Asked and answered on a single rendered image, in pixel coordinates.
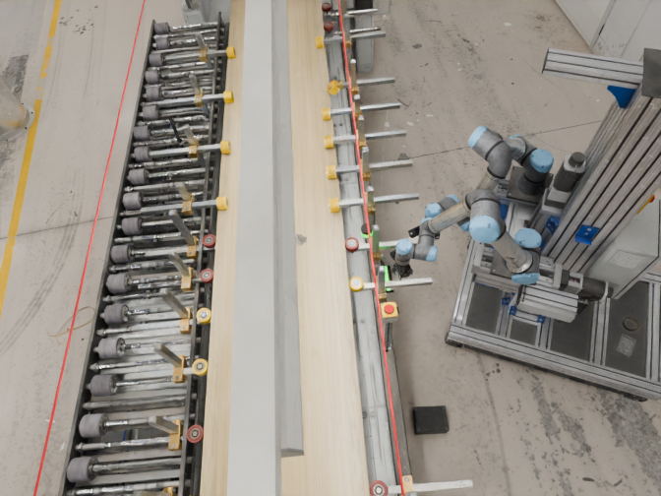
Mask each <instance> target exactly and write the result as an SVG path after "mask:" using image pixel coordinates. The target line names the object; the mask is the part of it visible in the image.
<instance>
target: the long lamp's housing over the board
mask: <svg viewBox="0 0 661 496"><path fill-rule="evenodd" d="M274 39H275V106H276V173H277V240H278V307H279V374H280V441H281V457H282V458H287V457H299V456H305V455H304V450H303V423H302V397H301V370H300V343H299V317H298V291H297V265H296V238H295V212H294V185H293V158H292V132H291V105H290V80H289V53H288V26H287V0H274Z"/></svg>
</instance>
